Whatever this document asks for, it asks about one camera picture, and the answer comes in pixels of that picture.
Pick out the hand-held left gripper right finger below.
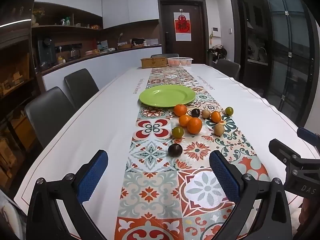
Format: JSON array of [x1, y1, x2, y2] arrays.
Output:
[[209, 150, 293, 240]]

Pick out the dark brown door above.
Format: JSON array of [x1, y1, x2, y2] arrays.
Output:
[[160, 0, 207, 64]]

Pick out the green plate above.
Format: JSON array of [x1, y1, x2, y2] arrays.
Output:
[[139, 84, 196, 107]]

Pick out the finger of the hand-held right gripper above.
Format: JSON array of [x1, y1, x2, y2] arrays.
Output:
[[297, 127, 320, 144], [269, 138, 314, 167]]

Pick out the white wall cabinets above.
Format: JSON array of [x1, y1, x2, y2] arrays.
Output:
[[101, 0, 160, 29]]

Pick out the patterned table runner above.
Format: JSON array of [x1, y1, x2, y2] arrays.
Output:
[[114, 65, 273, 240]]

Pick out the pile of dark clothes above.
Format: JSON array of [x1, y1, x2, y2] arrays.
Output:
[[207, 44, 227, 62]]

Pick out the wicker box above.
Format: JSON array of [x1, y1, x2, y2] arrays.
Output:
[[140, 57, 167, 69]]

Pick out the glass sliding door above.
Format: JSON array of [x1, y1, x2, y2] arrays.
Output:
[[260, 0, 315, 120]]

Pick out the large orange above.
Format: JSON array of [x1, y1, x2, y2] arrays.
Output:
[[187, 117, 203, 134]]

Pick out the red and white wall poster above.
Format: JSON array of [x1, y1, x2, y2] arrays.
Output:
[[174, 12, 192, 41]]

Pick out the large tan fruit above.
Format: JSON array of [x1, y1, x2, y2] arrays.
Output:
[[213, 123, 225, 136]]

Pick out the black water dispenser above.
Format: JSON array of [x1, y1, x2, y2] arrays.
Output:
[[37, 38, 57, 69]]

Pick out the white kitchen counter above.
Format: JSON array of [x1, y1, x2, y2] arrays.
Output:
[[41, 45, 162, 90]]

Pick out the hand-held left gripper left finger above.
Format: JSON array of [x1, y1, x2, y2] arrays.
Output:
[[26, 149, 109, 240]]

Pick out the white plastic basket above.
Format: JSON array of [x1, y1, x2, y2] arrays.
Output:
[[167, 57, 194, 67]]

